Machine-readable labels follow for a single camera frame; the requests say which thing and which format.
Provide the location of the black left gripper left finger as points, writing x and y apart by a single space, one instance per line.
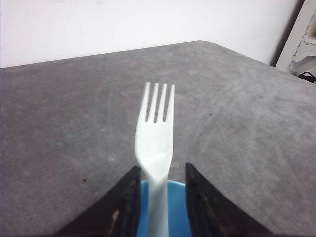
116 214

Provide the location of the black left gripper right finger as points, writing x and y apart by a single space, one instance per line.
211 214

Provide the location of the light blue plastic cup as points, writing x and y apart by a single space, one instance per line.
177 212

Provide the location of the white plastic fork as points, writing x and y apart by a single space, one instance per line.
154 152

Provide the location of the white equipment in background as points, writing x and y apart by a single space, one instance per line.
296 52

